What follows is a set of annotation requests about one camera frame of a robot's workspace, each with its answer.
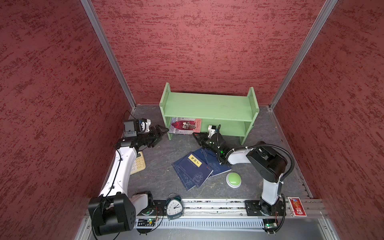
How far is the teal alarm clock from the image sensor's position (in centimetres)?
70

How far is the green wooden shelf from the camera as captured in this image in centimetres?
79

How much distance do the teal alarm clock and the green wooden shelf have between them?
1.17 ft
